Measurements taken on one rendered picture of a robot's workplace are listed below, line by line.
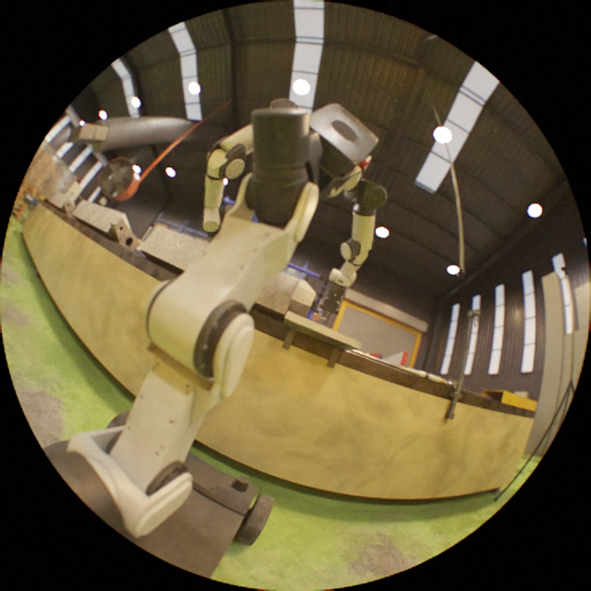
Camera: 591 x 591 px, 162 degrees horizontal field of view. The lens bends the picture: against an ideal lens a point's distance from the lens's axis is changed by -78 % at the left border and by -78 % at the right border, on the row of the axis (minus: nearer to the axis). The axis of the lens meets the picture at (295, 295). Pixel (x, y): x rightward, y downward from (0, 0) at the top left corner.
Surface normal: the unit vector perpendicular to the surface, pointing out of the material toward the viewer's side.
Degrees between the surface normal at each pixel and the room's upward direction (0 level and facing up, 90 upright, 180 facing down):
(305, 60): 169
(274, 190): 164
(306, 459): 90
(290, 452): 90
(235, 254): 76
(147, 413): 80
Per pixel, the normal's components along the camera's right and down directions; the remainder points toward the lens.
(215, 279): 0.10, -0.66
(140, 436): 0.00, -0.47
